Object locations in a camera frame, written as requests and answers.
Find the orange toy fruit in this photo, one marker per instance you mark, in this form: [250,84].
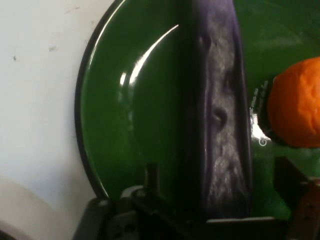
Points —
[297,105]

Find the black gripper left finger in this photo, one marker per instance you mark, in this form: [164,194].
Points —
[140,215]

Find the green plate with black rim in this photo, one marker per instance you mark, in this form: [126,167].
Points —
[140,120]

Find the purple toy eggplant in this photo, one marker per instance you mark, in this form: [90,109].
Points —
[222,130]

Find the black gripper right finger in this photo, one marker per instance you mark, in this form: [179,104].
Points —
[302,200]

